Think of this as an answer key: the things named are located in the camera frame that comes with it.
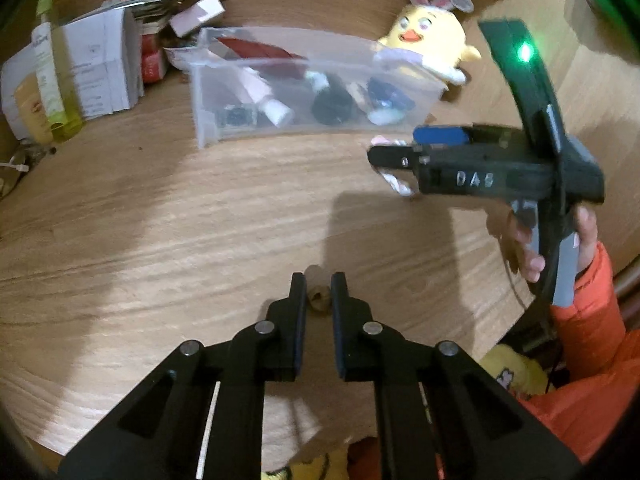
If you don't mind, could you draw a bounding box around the dark purple cosmetic bottle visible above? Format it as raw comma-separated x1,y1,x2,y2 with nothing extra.
367,78,416,126

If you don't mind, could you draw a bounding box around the wooden block with braided ring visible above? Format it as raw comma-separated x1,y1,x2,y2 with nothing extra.
370,136,420,200

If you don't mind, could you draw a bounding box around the red box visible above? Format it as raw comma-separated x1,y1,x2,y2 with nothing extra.
141,34,167,84

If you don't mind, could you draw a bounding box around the yellow chick plush toy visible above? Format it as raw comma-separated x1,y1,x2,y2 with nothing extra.
375,0,480,86

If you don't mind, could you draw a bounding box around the white folded paper box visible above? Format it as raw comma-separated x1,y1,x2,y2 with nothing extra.
54,9,144,120

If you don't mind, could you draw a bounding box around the small white carton box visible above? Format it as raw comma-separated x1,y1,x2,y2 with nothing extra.
169,0,226,38

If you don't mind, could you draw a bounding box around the right hand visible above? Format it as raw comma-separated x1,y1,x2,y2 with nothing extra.
501,204,599,284

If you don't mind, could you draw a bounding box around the red paper packet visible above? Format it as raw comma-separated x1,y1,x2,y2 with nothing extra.
217,37,306,79

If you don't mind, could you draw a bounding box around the clear plastic storage bin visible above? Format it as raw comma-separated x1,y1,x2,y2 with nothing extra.
190,26,446,148

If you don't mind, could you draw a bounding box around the yellow green spray bottle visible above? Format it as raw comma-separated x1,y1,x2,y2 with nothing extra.
32,0,84,143

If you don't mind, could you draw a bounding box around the white cable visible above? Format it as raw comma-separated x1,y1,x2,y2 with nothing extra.
0,156,32,196

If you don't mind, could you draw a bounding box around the orange jacket sleeve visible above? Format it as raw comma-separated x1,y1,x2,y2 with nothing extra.
523,243,639,463

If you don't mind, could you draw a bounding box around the dark green bottle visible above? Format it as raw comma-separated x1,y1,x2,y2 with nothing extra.
308,73,356,127

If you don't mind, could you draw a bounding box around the pink cosmetic tube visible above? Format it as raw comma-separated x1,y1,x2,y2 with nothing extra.
236,68,295,128

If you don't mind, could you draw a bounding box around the small blue black card pack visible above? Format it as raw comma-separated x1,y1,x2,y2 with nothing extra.
216,104,257,130

